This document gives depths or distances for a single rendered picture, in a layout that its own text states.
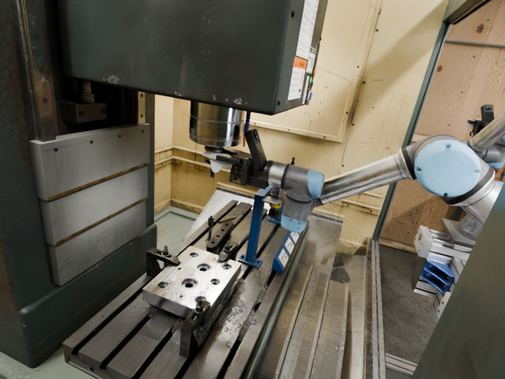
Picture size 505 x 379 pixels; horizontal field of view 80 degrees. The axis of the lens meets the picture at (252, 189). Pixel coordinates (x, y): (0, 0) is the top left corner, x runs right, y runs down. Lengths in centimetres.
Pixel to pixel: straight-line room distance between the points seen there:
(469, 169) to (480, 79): 278
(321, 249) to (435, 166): 120
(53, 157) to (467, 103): 327
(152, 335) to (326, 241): 118
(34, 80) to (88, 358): 77
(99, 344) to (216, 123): 71
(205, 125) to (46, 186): 51
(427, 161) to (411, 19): 118
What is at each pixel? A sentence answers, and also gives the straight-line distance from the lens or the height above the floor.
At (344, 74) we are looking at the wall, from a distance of 182.
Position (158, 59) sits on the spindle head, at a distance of 86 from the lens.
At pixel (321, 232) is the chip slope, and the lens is 193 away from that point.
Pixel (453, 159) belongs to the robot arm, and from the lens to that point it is 76.
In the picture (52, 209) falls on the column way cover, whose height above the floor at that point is 120.
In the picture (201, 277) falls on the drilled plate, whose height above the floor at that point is 99.
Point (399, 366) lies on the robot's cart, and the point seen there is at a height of 22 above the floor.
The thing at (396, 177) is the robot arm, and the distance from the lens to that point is 93.
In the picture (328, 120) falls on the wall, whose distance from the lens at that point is 184.
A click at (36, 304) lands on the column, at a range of 129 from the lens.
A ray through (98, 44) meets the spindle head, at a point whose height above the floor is 169.
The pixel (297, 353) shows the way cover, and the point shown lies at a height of 74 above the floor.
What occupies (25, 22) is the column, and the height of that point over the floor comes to 172.
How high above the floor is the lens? 169
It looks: 22 degrees down
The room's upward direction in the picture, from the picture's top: 8 degrees clockwise
